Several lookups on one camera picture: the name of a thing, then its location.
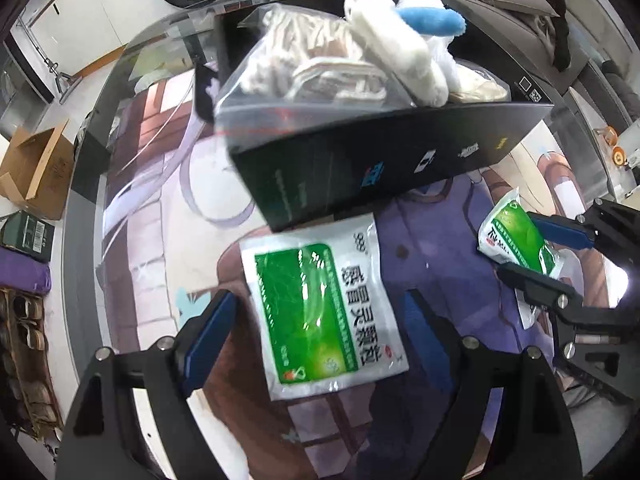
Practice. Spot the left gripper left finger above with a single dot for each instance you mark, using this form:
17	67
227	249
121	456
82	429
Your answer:
102	438

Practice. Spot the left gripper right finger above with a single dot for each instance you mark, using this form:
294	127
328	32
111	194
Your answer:
534	437

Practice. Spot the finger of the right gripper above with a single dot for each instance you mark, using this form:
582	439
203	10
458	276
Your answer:
538	289
563	231

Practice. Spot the green medicine packet large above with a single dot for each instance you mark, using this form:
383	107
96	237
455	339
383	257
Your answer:
508	235

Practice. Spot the green medicine packet small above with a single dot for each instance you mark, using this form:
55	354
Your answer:
324	318

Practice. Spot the white plush toy blue hat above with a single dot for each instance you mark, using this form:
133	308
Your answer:
439	27

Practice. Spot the striped socks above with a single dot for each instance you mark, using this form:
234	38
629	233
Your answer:
307	56

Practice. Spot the white foam sheet roll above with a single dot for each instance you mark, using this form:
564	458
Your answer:
399	47

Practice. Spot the wooden shoe rack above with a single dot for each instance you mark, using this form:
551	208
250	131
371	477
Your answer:
28	402

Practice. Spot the grey sofa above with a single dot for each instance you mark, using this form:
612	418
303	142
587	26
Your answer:
588	45

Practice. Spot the purple rolled mat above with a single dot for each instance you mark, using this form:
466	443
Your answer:
20	272

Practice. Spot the dark green box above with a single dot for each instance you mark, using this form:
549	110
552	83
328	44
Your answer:
27	234

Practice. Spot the black garment on sofa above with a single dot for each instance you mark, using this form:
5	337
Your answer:
552	30

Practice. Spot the anime print table mat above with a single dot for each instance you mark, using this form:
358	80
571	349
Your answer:
183	244

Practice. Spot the black cardboard box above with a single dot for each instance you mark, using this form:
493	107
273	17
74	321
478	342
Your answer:
301	162

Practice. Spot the brown cardboard box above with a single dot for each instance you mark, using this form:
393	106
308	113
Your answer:
36	171

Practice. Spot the white cabinet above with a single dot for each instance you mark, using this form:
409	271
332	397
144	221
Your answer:
76	33

